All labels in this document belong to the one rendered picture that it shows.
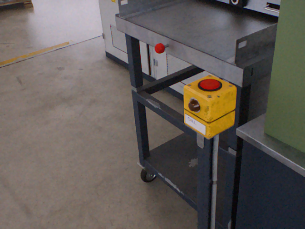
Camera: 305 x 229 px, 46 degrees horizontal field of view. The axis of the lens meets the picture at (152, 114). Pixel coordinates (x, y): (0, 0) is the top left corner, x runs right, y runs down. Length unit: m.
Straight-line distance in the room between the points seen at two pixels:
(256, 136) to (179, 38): 0.43
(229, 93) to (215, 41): 0.38
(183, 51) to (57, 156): 1.20
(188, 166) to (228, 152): 0.51
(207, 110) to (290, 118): 0.19
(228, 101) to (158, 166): 0.94
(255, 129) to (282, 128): 0.07
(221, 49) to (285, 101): 0.32
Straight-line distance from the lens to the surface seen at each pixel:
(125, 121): 2.26
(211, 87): 0.73
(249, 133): 0.87
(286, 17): 0.74
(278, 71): 0.79
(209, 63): 1.03
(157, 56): 2.46
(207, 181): 0.88
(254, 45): 1.00
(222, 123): 0.77
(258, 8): 1.30
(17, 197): 1.92
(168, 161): 1.66
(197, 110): 0.73
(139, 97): 1.47
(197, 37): 1.14
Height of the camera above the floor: 1.26
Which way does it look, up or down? 33 degrees down
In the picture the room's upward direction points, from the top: 5 degrees counter-clockwise
